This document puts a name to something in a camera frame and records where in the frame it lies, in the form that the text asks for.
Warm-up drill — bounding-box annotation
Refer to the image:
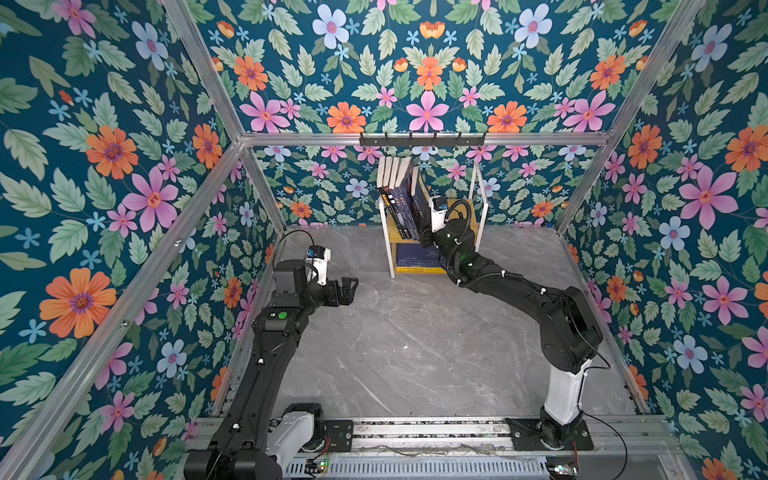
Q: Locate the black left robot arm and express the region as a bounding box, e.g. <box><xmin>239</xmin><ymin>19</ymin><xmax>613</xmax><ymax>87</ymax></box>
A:
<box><xmin>183</xmin><ymin>259</ymin><xmax>359</xmax><ymax>479</ymax></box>

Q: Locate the dark patterned book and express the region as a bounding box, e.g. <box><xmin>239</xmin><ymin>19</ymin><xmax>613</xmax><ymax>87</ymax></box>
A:
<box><xmin>400</xmin><ymin>157</ymin><xmax>419</xmax><ymax>240</ymax></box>

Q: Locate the dark book orange calligraphy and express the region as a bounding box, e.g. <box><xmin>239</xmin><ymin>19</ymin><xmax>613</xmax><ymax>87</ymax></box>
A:
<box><xmin>388</xmin><ymin>157</ymin><xmax>415</xmax><ymax>240</ymax></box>

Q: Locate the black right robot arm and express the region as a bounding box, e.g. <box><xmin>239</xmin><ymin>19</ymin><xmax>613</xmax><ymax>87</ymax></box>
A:
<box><xmin>420</xmin><ymin>219</ymin><xmax>603</xmax><ymax>450</ymax></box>

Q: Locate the black wolf cover book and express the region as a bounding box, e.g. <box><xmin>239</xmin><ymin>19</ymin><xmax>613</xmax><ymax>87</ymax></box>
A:
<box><xmin>383</xmin><ymin>156</ymin><xmax>408</xmax><ymax>240</ymax></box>

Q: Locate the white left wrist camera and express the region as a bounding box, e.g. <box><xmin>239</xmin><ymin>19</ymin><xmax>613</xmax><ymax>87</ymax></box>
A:
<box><xmin>305</xmin><ymin>245</ymin><xmax>331</xmax><ymax>286</ymax></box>

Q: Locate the black hook rail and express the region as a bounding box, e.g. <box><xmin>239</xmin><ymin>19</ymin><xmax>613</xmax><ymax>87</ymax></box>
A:
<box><xmin>358</xmin><ymin>132</ymin><xmax>486</xmax><ymax>148</ymax></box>

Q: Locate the small dark blue book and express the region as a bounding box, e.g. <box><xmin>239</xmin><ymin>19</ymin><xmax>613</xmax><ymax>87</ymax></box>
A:
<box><xmin>410</xmin><ymin>167</ymin><xmax>430</xmax><ymax>235</ymax></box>

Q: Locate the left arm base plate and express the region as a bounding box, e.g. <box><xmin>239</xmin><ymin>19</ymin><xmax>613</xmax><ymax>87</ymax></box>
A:
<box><xmin>310</xmin><ymin>419</ymin><xmax>355</xmax><ymax>454</ymax></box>

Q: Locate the aluminium mounting rail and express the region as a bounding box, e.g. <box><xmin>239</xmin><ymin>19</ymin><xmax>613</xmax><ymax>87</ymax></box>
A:
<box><xmin>185</xmin><ymin>415</ymin><xmax>679</xmax><ymax>457</ymax></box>

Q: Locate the black book on shelf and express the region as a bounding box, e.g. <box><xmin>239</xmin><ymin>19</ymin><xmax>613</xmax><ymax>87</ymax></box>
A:
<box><xmin>377</xmin><ymin>157</ymin><xmax>390</xmax><ymax>207</ymax></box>

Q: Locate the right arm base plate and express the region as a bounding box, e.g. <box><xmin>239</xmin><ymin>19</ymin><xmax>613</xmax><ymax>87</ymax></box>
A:
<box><xmin>504</xmin><ymin>417</ymin><xmax>595</xmax><ymax>451</ymax></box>

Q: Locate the white wooden book shelf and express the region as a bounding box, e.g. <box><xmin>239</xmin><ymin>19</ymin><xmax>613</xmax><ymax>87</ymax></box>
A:
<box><xmin>375</xmin><ymin>158</ymin><xmax>489</xmax><ymax>277</ymax></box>

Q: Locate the yellow cartoon cover book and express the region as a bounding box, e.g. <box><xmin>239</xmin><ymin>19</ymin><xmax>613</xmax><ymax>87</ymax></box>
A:
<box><xmin>394</xmin><ymin>259</ymin><xmax>446</xmax><ymax>274</ymax></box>

